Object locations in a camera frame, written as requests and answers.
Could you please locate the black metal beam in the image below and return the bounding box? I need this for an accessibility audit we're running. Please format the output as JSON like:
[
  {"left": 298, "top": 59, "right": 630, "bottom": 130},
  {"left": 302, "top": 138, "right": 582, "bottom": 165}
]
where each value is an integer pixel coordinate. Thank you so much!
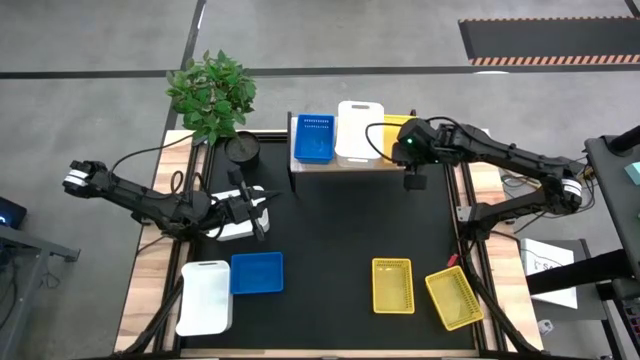
[{"left": 525, "top": 248, "right": 640, "bottom": 296}]

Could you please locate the wooden shelf with black legs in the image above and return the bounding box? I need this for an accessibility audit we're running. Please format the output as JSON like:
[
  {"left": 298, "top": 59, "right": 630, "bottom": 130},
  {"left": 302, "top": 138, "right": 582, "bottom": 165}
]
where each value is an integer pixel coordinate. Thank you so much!
[{"left": 286, "top": 109, "right": 426, "bottom": 194}]

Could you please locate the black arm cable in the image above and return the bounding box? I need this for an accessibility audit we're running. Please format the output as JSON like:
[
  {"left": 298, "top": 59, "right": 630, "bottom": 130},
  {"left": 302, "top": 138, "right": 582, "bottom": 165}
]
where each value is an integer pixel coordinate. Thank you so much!
[
  {"left": 364, "top": 121, "right": 402, "bottom": 165},
  {"left": 109, "top": 133, "right": 201, "bottom": 197}
]

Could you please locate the blue solid plastic basket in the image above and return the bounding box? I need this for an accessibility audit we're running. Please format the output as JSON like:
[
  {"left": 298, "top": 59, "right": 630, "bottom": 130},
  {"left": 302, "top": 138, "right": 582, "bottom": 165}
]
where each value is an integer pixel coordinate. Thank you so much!
[{"left": 229, "top": 251, "right": 285, "bottom": 296}]

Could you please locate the black table mat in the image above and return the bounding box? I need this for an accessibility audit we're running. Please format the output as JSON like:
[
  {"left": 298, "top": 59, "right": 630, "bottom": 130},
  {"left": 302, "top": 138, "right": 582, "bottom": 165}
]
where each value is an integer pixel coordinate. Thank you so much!
[{"left": 182, "top": 135, "right": 477, "bottom": 351}]

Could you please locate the white plastic basket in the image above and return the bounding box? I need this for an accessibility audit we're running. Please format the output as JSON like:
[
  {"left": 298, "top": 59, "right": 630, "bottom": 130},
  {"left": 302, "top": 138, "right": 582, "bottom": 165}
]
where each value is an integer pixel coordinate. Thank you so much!
[
  {"left": 207, "top": 185, "right": 272, "bottom": 243},
  {"left": 174, "top": 259, "right": 234, "bottom": 338},
  {"left": 333, "top": 100, "right": 386, "bottom": 169}
]

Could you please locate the white printed cardboard box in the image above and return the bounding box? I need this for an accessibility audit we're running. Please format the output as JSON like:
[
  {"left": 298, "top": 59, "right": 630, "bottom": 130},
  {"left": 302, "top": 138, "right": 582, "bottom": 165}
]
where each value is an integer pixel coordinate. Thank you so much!
[{"left": 519, "top": 238, "right": 579, "bottom": 310}]

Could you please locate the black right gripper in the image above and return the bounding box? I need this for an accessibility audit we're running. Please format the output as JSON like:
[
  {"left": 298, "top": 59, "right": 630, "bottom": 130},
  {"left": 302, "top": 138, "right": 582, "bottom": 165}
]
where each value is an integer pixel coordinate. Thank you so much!
[{"left": 391, "top": 117, "right": 444, "bottom": 191}]

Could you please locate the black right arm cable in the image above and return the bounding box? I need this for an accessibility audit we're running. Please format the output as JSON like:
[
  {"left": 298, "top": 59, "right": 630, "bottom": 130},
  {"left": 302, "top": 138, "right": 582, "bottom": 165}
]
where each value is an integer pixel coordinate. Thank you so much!
[{"left": 364, "top": 121, "right": 402, "bottom": 165}]

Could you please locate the green plant in black pot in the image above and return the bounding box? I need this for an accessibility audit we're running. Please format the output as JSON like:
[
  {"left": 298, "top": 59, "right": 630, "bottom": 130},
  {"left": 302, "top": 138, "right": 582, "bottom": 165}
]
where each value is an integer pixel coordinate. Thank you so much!
[{"left": 164, "top": 48, "right": 263, "bottom": 170}]

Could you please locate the black pole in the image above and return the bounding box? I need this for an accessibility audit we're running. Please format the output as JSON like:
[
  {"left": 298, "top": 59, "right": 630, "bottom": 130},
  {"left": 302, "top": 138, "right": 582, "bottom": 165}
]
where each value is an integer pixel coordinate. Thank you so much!
[{"left": 607, "top": 124, "right": 640, "bottom": 154}]

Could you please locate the dark device with blue light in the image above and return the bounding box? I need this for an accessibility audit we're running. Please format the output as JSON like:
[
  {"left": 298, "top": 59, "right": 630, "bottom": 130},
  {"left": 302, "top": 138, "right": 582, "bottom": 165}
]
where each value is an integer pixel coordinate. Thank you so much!
[{"left": 0, "top": 195, "right": 29, "bottom": 231}]

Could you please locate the dark grey side table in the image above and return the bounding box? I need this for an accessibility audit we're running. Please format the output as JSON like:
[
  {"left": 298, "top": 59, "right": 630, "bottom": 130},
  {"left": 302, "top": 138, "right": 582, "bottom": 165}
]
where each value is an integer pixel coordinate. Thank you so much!
[{"left": 583, "top": 133, "right": 640, "bottom": 281}]

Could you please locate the black hazard-striped floor mat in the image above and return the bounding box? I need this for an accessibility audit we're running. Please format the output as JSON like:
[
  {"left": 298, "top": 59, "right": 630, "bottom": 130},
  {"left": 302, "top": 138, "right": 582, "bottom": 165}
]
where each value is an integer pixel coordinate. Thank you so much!
[{"left": 458, "top": 16, "right": 640, "bottom": 67}]

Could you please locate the grey metal desk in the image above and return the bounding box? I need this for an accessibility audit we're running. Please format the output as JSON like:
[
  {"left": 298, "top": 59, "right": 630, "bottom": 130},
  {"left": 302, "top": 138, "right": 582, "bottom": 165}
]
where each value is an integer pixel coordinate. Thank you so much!
[{"left": 0, "top": 224, "right": 81, "bottom": 346}]

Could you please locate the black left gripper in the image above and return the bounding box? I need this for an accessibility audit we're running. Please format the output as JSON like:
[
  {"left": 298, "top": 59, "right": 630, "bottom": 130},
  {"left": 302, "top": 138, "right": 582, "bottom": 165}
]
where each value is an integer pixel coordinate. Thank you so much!
[{"left": 219, "top": 166, "right": 282, "bottom": 243}]

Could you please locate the yellow slotted plastic basket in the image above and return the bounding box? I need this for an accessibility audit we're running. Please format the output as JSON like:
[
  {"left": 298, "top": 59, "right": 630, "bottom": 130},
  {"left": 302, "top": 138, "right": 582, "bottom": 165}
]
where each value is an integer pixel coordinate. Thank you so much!
[
  {"left": 424, "top": 264, "right": 485, "bottom": 333},
  {"left": 371, "top": 257, "right": 416, "bottom": 316},
  {"left": 382, "top": 114, "right": 416, "bottom": 164}
]

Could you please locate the blue slotted plastic basket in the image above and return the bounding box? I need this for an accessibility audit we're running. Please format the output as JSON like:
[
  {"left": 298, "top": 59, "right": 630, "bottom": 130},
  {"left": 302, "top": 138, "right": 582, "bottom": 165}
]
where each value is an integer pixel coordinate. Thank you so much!
[{"left": 293, "top": 113, "right": 336, "bottom": 165}]

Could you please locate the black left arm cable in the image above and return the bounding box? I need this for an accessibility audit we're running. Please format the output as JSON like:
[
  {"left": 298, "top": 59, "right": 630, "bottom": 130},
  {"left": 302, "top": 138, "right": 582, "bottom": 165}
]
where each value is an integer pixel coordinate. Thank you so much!
[{"left": 109, "top": 133, "right": 201, "bottom": 197}]

